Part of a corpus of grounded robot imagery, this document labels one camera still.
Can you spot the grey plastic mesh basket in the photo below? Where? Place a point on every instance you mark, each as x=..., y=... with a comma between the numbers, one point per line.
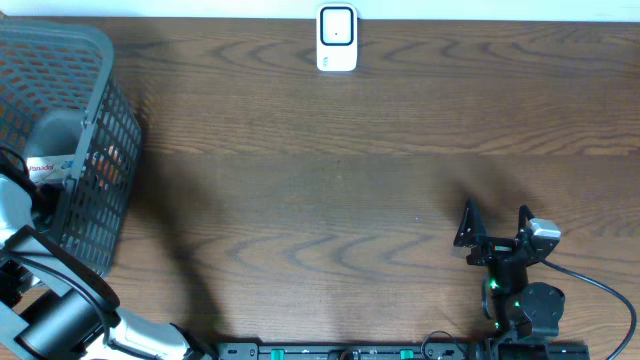
x=60, y=97

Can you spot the white barcode scanner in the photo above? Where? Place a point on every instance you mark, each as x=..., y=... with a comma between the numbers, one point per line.
x=336, y=37

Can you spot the white Panadol box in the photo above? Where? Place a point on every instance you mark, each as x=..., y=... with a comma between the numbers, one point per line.
x=49, y=169

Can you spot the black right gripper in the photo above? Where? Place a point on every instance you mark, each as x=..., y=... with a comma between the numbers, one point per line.
x=494, y=247

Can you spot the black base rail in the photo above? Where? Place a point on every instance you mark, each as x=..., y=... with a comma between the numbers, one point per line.
x=438, y=350

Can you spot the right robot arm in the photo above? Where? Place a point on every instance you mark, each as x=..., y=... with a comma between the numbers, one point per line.
x=526, y=314

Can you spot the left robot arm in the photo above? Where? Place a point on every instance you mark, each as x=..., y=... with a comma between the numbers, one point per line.
x=55, y=307

